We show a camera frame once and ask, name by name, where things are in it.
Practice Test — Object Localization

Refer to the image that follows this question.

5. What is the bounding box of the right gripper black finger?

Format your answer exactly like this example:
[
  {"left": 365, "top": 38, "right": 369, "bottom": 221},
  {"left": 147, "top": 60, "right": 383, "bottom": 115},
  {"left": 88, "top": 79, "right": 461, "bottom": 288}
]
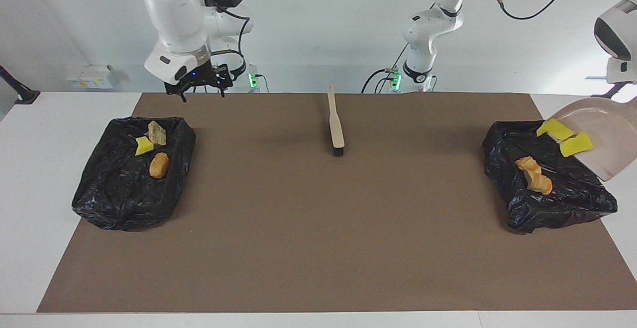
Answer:
[
  {"left": 215, "top": 64, "right": 233, "bottom": 98},
  {"left": 165, "top": 81, "right": 189, "bottom": 102}
]

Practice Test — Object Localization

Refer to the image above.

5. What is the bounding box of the large beige foam chunk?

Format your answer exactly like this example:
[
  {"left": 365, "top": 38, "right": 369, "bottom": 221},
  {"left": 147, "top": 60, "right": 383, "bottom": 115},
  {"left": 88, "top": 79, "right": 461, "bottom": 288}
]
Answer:
[{"left": 148, "top": 120, "right": 167, "bottom": 146}]

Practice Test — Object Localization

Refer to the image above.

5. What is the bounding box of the yellow sponge with green backing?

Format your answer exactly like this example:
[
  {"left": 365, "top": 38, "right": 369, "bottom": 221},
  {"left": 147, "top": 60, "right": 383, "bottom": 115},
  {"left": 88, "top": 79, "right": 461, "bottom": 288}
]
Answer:
[{"left": 135, "top": 136, "right": 155, "bottom": 157}]

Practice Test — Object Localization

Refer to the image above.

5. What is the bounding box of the brown bread roll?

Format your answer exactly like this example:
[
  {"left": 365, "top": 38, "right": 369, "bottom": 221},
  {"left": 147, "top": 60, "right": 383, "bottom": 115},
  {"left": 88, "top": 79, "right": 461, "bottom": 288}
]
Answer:
[{"left": 149, "top": 152, "right": 170, "bottom": 179}]

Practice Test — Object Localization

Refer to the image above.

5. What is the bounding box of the pale beige foam chunk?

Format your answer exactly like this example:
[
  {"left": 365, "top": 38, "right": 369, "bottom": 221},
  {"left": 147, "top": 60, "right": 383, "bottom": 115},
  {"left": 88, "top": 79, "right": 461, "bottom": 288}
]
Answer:
[{"left": 514, "top": 155, "right": 541, "bottom": 172}]

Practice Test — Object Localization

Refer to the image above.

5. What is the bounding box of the rounded tan foam chunk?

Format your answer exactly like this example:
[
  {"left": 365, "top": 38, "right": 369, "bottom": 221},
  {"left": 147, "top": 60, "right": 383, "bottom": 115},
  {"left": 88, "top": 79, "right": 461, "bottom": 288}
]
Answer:
[{"left": 527, "top": 169, "right": 554, "bottom": 196}]

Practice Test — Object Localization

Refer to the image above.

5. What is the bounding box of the yellow sponge piece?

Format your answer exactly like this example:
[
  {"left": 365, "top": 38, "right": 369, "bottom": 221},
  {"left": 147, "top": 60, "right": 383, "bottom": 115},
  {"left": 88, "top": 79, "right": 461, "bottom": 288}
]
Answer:
[
  {"left": 559, "top": 132, "right": 594, "bottom": 158},
  {"left": 536, "top": 118, "right": 576, "bottom": 142}
]

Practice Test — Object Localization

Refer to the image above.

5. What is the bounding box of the beige plastic dustpan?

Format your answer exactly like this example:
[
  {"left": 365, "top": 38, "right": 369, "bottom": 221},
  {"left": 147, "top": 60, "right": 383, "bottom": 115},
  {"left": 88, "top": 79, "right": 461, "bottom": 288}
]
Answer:
[{"left": 547, "top": 97, "right": 637, "bottom": 183}]

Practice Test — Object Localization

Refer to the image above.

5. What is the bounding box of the black bag lined trash bin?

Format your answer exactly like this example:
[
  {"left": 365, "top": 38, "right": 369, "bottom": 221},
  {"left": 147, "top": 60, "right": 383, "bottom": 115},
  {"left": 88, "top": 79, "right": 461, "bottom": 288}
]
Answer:
[
  {"left": 482, "top": 120, "right": 618, "bottom": 234},
  {"left": 72, "top": 116, "right": 197, "bottom": 231}
]

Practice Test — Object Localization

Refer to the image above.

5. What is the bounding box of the brown table mat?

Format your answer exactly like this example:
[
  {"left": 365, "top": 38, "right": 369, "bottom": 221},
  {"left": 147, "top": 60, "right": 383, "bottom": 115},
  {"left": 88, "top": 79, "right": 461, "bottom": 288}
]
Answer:
[{"left": 37, "top": 93, "right": 637, "bottom": 314}]

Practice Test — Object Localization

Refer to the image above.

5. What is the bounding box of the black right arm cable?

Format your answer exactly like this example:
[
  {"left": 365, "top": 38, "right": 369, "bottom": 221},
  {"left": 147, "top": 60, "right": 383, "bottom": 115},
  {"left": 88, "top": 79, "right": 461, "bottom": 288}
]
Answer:
[{"left": 192, "top": 0, "right": 249, "bottom": 77}]

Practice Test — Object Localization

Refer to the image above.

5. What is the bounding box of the white wall power box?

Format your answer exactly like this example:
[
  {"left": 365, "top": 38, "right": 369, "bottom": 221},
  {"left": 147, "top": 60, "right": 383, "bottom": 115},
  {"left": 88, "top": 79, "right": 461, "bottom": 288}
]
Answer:
[{"left": 66, "top": 64, "right": 118, "bottom": 90}]

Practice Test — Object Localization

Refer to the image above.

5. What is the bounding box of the black left base cable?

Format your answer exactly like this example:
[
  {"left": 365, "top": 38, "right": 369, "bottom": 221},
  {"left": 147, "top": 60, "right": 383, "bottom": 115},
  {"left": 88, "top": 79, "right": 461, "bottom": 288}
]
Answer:
[{"left": 362, "top": 44, "right": 410, "bottom": 93}]

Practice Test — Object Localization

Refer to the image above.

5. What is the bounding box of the black camera stand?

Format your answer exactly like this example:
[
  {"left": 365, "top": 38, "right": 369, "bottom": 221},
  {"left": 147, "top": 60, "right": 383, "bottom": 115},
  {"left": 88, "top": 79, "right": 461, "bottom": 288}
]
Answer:
[
  {"left": 0, "top": 65, "right": 40, "bottom": 105},
  {"left": 592, "top": 82, "right": 629, "bottom": 104}
]

